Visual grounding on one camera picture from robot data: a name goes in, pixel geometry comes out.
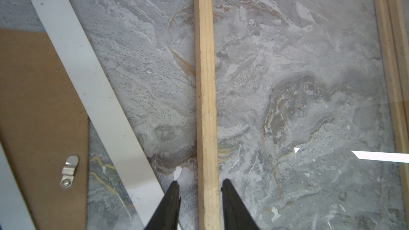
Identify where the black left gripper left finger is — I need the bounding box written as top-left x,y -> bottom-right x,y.
145,181 -> 181,230

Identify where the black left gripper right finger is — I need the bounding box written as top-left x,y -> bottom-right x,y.
221,179 -> 259,230

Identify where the white photo mat board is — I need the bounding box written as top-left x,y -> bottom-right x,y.
1,0 -> 162,230

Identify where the light wooden picture frame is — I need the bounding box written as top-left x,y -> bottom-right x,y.
194,0 -> 409,230

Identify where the silver metal turn clip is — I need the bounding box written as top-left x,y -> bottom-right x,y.
60,155 -> 79,188

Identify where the brown cardboard backing board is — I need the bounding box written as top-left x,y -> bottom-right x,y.
1,29 -> 89,230

